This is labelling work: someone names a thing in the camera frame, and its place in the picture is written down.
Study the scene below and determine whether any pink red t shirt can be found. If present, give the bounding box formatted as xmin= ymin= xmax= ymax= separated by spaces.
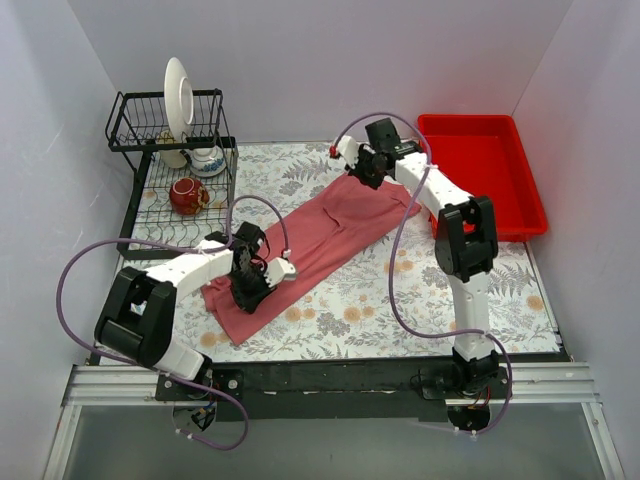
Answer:
xmin=202 ymin=175 xmax=421 ymax=345

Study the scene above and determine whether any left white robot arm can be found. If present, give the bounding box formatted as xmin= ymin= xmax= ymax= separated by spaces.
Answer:
xmin=94 ymin=222 xmax=283 ymax=400

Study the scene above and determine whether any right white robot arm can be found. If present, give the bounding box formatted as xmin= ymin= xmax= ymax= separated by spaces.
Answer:
xmin=330 ymin=112 xmax=498 ymax=398

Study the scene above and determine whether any red ceramic bowl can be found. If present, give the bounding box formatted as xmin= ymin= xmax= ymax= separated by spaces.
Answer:
xmin=169 ymin=177 xmax=210 ymax=216

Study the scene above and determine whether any red plastic bin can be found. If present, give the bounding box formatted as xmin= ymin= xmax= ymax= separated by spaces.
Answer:
xmin=417 ymin=114 xmax=548 ymax=242

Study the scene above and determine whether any blue white floral teapot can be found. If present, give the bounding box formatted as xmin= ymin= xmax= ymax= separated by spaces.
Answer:
xmin=180 ymin=146 xmax=226 ymax=178

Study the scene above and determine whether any floral table mat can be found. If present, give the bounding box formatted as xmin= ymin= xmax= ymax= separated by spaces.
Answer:
xmin=99 ymin=138 xmax=564 ymax=364

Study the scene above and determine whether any white ceramic plate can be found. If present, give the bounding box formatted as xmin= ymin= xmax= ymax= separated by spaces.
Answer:
xmin=164 ymin=57 xmax=194 ymax=143

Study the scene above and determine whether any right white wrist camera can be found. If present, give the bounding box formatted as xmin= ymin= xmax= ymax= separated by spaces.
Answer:
xmin=329 ymin=135 xmax=372 ymax=171

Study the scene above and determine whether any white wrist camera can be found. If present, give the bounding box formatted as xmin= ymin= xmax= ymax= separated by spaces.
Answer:
xmin=329 ymin=135 xmax=372 ymax=171
xmin=264 ymin=257 xmax=298 ymax=288

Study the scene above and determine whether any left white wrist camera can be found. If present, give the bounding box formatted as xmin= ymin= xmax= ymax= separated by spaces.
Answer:
xmin=264 ymin=257 xmax=298 ymax=288

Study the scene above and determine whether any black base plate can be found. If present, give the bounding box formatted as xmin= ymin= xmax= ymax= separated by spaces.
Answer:
xmin=154 ymin=357 xmax=514 ymax=424

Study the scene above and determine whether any black wire dish rack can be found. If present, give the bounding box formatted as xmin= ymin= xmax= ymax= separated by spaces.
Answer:
xmin=105 ymin=89 xmax=238 ymax=247

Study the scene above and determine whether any aluminium frame rail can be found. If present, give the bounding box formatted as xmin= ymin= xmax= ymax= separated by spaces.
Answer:
xmin=44 ymin=360 xmax=624 ymax=479

